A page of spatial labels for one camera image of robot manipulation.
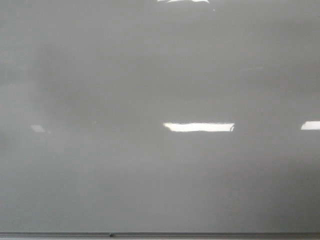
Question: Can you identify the white whiteboard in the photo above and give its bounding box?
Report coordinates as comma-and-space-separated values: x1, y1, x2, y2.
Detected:
0, 0, 320, 233

